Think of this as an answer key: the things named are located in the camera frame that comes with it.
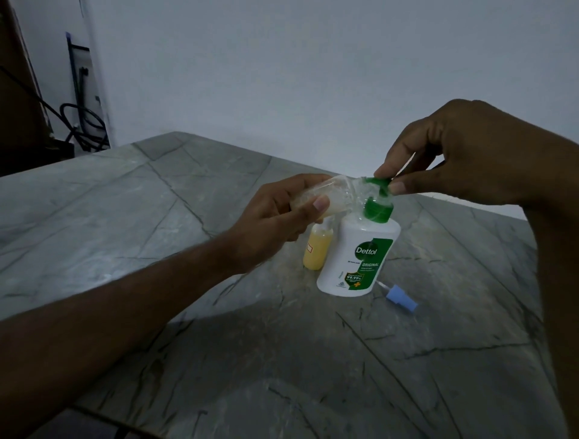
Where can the white spray cap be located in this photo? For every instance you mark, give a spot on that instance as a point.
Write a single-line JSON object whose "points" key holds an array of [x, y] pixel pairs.
{"points": [[326, 221]]}

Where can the person's right hand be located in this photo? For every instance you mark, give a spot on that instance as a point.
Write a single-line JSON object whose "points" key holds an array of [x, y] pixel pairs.
{"points": [[484, 154]]}

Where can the small clear bottle red label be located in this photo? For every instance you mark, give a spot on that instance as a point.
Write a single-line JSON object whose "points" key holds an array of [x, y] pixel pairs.
{"points": [[316, 251]]}

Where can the dark box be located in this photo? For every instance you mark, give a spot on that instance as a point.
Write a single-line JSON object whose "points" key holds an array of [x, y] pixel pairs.
{"points": [[61, 151]]}

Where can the person's left hand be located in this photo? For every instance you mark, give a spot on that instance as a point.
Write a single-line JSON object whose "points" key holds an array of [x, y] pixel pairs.
{"points": [[267, 230]]}

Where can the white green hand sanitizer bottle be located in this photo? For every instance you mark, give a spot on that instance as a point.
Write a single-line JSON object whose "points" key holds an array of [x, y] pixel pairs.
{"points": [[357, 267]]}

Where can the small clear bottle blue cap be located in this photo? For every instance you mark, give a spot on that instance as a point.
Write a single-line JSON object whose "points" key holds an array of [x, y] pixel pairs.
{"points": [[348, 194]]}

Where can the small blue spray cap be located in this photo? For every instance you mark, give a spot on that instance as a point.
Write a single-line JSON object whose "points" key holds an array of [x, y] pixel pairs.
{"points": [[400, 296]]}

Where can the person's left forearm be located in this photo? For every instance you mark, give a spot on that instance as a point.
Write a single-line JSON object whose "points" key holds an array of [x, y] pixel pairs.
{"points": [[108, 334]]}

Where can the brown wooden door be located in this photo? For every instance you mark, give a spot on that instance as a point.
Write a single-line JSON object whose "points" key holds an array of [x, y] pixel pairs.
{"points": [[18, 113]]}

